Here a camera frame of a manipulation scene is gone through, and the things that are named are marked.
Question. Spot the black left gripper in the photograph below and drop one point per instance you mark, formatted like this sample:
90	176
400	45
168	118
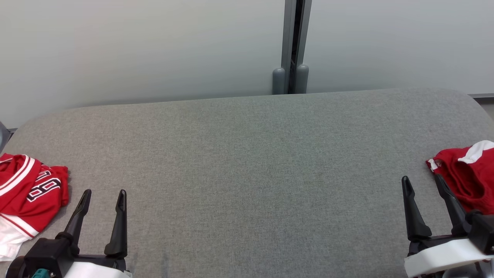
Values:
104	261

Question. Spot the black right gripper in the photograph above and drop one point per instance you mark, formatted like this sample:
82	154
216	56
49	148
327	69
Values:
424	243

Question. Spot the red white basketball shorts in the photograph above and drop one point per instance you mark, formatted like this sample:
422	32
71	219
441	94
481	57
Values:
469	181

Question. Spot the red white basketball jersey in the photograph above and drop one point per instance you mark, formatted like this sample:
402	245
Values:
23	193

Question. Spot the white right camera bracket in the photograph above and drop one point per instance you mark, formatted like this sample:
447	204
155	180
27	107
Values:
444	256

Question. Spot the white camera bracket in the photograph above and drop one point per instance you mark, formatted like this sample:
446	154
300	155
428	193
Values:
96	271
444	256

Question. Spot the white left camera bracket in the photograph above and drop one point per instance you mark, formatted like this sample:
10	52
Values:
96	271

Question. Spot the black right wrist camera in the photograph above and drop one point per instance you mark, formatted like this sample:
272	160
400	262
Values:
482	231

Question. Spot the grey cylindrical post cap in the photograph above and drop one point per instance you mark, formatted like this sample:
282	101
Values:
278	82
302	79

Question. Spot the grey metal partition post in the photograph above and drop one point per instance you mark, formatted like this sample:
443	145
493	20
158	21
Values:
289	34

